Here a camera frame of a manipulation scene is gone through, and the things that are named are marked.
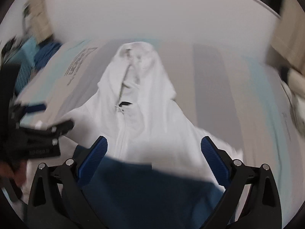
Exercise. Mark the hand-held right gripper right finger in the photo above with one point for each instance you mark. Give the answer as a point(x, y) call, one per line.
point(214, 157)

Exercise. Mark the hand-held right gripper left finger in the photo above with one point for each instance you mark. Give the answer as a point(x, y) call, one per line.
point(94, 157)

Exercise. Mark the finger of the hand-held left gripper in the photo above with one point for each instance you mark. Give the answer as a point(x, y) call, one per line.
point(35, 107)
point(63, 125)

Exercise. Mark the dark blue garment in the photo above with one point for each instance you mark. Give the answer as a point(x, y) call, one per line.
point(147, 195)

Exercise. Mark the white zip hoodie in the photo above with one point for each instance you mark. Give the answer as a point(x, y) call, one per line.
point(147, 114)

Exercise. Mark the pile of mixed clothes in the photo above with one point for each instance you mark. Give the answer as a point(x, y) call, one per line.
point(294, 93)

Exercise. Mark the blue crumpled cloth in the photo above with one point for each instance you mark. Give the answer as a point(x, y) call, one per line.
point(46, 53)

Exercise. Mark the light blue cloth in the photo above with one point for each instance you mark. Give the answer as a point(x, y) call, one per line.
point(27, 50)

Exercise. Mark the striped printed bed sheet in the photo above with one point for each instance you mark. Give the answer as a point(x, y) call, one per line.
point(214, 81)

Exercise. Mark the beige wooden panel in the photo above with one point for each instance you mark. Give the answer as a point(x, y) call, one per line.
point(39, 12)

